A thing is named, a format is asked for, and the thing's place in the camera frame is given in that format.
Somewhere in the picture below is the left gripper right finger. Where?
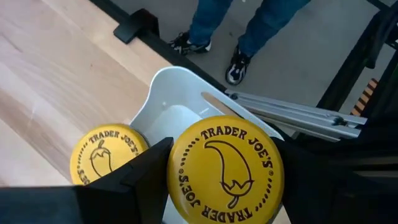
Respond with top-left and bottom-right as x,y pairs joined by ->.
273,138 -> 334,224

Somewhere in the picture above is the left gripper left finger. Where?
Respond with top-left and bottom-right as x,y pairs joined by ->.
76,138 -> 175,224

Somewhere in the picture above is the yellow-lidded seasoning tin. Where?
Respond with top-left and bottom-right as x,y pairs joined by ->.
69,123 -> 150,187
167,114 -> 285,224

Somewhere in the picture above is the silver aluminium extrusion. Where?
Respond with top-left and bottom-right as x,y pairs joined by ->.
224,89 -> 368,143

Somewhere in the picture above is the white plastic bin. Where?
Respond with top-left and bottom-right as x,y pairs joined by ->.
129,65 -> 292,224

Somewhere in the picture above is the black mat orange striped edge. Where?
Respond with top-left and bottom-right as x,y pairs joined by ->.
350,77 -> 379,116

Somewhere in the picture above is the person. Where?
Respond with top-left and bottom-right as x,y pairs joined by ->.
169,0 -> 312,86

